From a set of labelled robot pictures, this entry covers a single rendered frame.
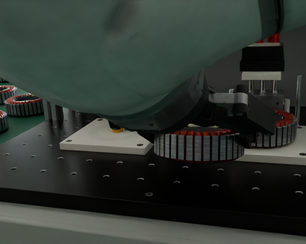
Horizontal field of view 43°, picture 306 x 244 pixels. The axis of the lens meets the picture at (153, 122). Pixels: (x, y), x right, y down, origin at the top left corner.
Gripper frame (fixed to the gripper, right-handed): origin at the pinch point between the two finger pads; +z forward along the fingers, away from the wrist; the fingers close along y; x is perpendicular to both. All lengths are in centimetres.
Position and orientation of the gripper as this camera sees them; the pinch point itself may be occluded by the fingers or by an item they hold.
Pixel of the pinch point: (198, 131)
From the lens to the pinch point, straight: 49.2
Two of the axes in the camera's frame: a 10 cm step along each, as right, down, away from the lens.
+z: 2.9, 2.3, 9.3
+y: 9.5, 0.3, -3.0
